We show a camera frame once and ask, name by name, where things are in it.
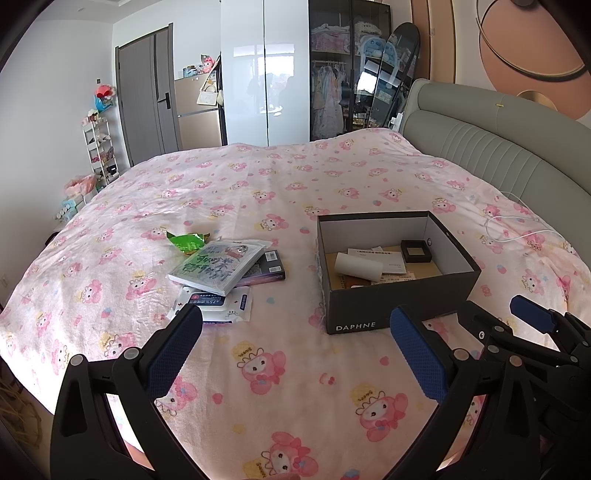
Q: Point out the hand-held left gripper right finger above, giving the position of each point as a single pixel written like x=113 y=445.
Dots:
x=418 y=350

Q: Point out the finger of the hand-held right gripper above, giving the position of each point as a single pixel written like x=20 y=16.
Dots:
x=485 y=323
x=531 y=311

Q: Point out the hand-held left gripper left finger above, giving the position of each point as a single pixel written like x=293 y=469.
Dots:
x=178 y=341

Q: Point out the black shoe box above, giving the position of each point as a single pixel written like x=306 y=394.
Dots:
x=406 y=295

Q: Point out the white wet wipes packet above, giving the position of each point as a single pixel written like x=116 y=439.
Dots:
x=226 y=307

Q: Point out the white green book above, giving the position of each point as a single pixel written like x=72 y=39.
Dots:
x=217 y=265

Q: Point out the black screen protector box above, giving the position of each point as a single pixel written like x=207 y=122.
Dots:
x=271 y=268

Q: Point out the white paper slip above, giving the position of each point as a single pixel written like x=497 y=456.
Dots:
x=388 y=258
x=399 y=276

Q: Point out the brown paper sheet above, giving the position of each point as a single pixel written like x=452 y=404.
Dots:
x=425 y=268

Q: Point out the small black square box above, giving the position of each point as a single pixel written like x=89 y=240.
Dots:
x=415 y=251

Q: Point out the green snack wrapper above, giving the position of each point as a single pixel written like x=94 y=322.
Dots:
x=184 y=242

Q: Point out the white paper roll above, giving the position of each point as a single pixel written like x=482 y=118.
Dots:
x=358 y=266

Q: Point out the grey bed headboard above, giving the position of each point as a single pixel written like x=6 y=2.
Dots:
x=485 y=138

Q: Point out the pink printed blanket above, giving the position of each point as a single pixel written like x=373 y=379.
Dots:
x=323 y=194

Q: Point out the pink basket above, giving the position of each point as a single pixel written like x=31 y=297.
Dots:
x=81 y=185

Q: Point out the white shelf rack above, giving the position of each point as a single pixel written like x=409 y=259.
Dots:
x=99 y=147

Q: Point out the beige cabinet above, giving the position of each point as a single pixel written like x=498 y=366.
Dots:
x=198 y=124

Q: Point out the grey door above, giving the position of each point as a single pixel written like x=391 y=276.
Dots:
x=138 y=101

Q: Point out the cream hanging bag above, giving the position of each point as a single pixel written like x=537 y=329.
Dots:
x=208 y=94

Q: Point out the red plush toy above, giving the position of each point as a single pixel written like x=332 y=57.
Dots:
x=104 y=94

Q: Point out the glass door clothes cabinet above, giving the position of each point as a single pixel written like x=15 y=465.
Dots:
x=328 y=92

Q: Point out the pink plush toy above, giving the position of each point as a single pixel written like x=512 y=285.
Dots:
x=208 y=63

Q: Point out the white wardrobe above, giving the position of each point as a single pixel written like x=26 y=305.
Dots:
x=244 y=69

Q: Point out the black oval board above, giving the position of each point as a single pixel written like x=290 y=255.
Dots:
x=406 y=50

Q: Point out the blue plush toy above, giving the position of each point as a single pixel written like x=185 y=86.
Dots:
x=373 y=46

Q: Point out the round pink wall decoration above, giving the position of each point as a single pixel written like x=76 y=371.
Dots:
x=531 y=41

